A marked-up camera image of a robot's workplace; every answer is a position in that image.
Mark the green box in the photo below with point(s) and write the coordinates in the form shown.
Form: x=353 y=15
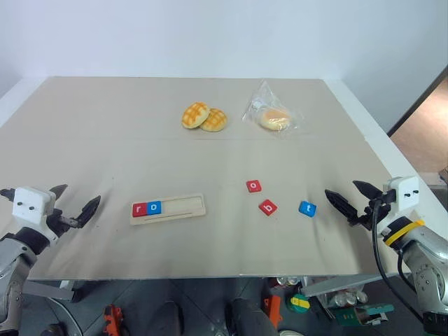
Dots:
x=364 y=313

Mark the orange plastic piece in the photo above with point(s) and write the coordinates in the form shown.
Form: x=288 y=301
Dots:
x=273 y=309

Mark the brown door panel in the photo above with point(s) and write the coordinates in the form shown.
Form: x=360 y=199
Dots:
x=425 y=133

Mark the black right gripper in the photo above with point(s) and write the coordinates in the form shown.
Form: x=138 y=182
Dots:
x=367 y=217

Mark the wooden letter tile tray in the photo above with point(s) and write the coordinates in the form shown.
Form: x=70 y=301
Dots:
x=182 y=206

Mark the orange black tool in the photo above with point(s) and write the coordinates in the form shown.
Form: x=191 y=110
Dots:
x=113 y=320

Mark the blue letter tile o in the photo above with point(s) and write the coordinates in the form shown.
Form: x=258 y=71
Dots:
x=154 y=207

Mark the beige table cover sheet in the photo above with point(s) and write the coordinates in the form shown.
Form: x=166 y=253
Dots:
x=175 y=168

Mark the golden crosshatched bun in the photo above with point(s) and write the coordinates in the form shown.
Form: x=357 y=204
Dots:
x=194 y=115
x=216 y=120

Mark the red letter tile r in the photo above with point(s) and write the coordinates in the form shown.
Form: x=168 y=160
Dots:
x=139 y=209

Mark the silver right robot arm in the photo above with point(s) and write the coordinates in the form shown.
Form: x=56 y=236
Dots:
x=425 y=259

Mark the green yellow round object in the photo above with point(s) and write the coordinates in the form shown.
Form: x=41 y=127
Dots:
x=299 y=302

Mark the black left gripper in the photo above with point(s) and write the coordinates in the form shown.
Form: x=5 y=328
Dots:
x=61 y=221

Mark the red letter tile b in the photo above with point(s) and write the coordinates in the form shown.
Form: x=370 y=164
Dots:
x=268 y=208

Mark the clear plastic bag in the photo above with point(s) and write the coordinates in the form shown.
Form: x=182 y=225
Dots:
x=262 y=98

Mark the pale round bun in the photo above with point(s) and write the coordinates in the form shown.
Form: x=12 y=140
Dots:
x=274 y=119

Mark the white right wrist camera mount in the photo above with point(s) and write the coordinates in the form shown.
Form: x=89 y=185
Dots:
x=402 y=194

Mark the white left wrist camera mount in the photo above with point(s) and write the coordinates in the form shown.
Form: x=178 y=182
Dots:
x=29 y=206

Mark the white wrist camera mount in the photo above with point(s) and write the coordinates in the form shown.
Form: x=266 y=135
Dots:
x=402 y=194
x=29 y=206

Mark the cluster of metal cans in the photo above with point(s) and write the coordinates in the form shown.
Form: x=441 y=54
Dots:
x=288 y=280

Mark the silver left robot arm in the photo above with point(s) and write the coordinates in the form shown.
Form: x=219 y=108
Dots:
x=14 y=259

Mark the blue letter tile t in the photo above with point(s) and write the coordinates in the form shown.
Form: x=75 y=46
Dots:
x=308 y=208

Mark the dark rounded shape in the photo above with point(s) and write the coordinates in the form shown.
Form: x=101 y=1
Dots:
x=168 y=318
x=252 y=316

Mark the red letter tile o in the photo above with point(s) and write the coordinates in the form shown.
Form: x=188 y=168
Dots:
x=254 y=186

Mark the grey metal table bracket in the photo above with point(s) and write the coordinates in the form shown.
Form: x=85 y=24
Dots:
x=49 y=290

